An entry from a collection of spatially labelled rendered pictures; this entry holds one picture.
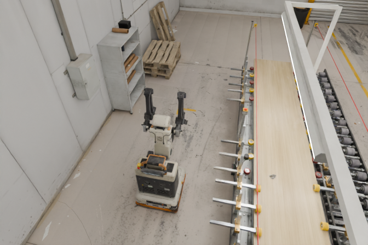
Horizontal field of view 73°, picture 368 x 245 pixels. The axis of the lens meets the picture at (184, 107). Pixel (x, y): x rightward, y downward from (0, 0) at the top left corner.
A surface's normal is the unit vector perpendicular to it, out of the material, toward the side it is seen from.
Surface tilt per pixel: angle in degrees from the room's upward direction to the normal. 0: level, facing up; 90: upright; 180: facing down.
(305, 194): 0
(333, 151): 0
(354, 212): 0
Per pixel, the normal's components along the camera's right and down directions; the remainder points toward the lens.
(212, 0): -0.21, 0.63
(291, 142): 0.00, -0.76
